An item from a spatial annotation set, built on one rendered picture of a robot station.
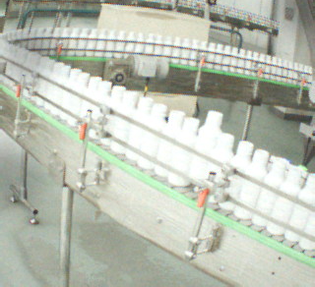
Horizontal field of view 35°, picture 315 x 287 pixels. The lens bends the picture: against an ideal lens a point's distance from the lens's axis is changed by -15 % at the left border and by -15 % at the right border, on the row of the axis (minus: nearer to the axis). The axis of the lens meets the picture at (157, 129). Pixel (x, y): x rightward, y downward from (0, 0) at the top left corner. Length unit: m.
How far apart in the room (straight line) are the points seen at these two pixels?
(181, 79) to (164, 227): 1.99
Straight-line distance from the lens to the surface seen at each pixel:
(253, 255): 1.24
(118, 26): 5.54
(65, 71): 1.80
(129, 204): 1.51
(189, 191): 1.39
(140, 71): 3.04
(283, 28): 7.63
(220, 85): 3.47
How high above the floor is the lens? 1.50
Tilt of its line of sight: 15 degrees down
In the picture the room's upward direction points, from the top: 11 degrees clockwise
